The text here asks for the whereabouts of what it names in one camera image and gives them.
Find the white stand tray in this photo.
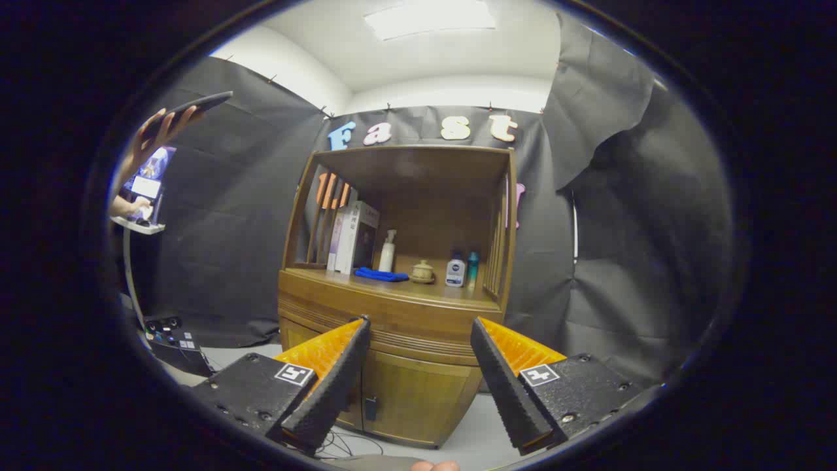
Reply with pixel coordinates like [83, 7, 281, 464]
[111, 216, 166, 236]

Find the thick white book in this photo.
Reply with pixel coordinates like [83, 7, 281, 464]
[335, 200, 381, 275]

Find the black phone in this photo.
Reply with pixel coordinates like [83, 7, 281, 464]
[141, 91, 233, 138]

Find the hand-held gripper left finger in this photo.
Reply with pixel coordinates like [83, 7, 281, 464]
[190, 315, 371, 457]

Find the ceiling light panel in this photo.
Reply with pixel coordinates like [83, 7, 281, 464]
[364, 0, 496, 41]

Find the folded blue cloth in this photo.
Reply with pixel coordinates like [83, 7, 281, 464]
[354, 266, 410, 283]

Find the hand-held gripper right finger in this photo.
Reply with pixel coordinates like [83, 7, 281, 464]
[470, 317, 645, 457]

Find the grey stand pole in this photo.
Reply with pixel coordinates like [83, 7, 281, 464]
[122, 226, 148, 328]

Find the black device box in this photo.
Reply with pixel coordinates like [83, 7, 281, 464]
[143, 316, 215, 377]

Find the thin pale purple book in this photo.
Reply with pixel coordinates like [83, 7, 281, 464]
[326, 208, 347, 272]

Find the white pump bottle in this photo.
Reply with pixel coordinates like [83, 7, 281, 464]
[379, 229, 398, 273]

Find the wooden drawer with black knob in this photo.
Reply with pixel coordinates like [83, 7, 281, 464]
[278, 288, 501, 367]

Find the wooden countertop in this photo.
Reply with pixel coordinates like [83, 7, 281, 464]
[280, 254, 505, 313]

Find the tablet screen on stand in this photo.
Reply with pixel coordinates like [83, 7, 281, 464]
[124, 146, 177, 223]

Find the wooden cabinet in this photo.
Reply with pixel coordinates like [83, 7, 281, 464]
[277, 145, 519, 449]

